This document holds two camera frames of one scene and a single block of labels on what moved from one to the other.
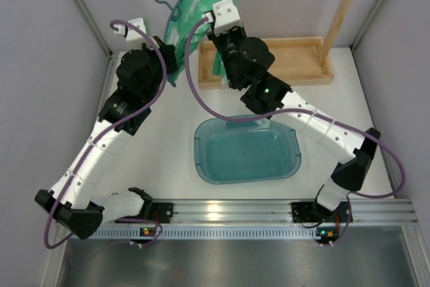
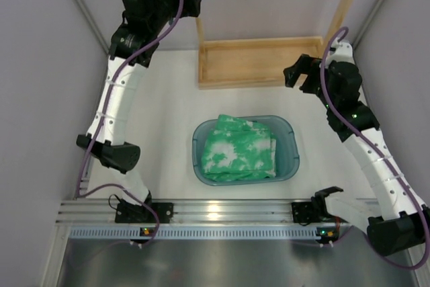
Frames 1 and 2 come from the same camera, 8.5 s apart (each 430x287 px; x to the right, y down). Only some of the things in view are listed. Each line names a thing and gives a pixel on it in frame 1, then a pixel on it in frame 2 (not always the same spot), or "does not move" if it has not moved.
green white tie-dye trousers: [195, 3] to [238, 150]
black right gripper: [219, 41] to [308, 74]
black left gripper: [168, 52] to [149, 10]
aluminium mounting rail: [197, 219] does not move
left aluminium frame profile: [84, 9] does not move
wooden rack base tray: [296, 60] does not move
